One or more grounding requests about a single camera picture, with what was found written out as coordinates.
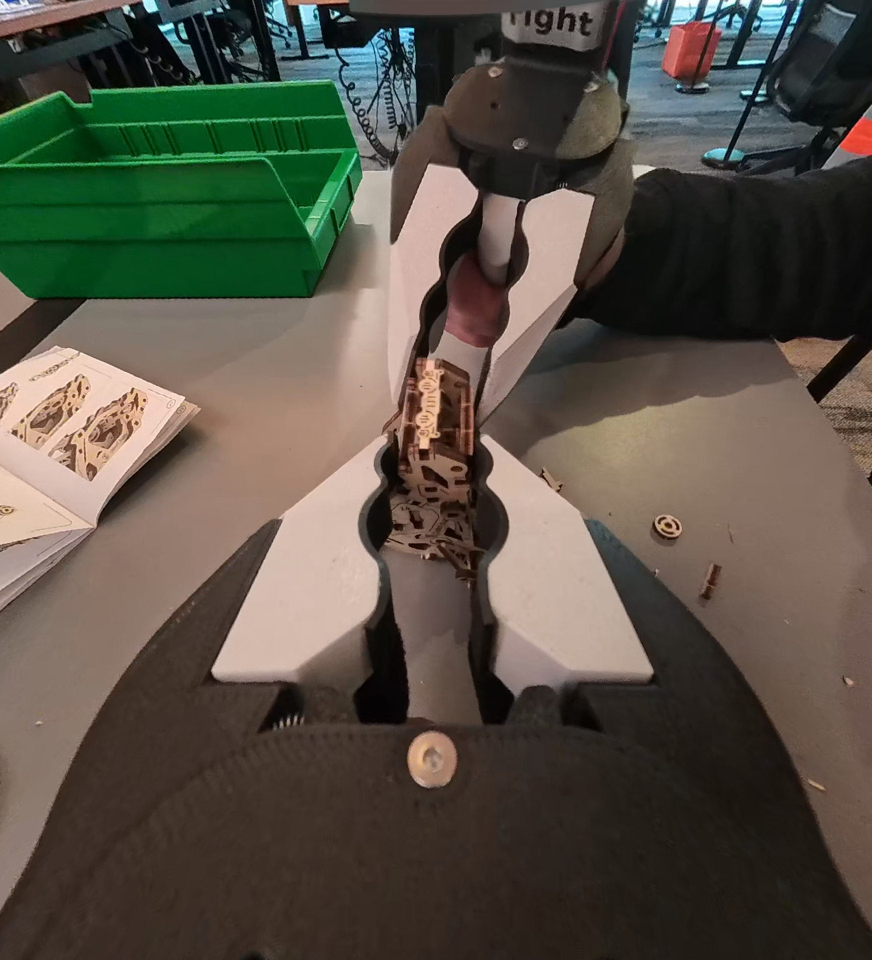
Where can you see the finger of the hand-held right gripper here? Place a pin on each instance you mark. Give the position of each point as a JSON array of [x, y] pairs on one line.
[[417, 247], [552, 255]]

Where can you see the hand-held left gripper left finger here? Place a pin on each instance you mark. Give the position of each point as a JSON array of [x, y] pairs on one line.
[[301, 600]]

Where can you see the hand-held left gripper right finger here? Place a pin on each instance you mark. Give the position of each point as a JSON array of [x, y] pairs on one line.
[[563, 600]]

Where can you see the ornamented wooden bumper strip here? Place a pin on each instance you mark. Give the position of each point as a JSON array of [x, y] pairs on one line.
[[428, 405]]

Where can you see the wooden model car chassis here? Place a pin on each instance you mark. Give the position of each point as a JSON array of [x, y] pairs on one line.
[[436, 480]]

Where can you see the person's right forearm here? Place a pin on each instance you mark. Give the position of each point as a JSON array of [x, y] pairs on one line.
[[743, 247]]

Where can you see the round wooden wheel part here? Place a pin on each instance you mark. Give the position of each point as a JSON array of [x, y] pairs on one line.
[[656, 527]]

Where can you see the small T-shaped wooden piece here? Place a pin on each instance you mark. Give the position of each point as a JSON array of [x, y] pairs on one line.
[[551, 478]]

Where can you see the small wooden bar part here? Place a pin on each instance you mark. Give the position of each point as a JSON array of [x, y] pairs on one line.
[[710, 581]]

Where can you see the orange plastic container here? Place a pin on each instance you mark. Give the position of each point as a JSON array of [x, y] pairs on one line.
[[691, 49]]

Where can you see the black round stand base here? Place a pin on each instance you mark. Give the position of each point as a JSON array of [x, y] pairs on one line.
[[722, 157]]

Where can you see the green plastic bin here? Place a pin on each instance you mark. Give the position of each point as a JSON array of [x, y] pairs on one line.
[[143, 225]]

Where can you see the black office chair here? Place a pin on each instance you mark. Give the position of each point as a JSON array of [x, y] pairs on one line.
[[818, 60]]

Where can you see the white instruction booklet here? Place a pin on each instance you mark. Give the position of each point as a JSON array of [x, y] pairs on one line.
[[15, 487]]

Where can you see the black metal leg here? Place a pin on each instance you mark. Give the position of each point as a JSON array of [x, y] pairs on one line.
[[845, 367]]

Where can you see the wood-edged workbench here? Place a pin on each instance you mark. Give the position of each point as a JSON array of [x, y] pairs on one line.
[[30, 19]]

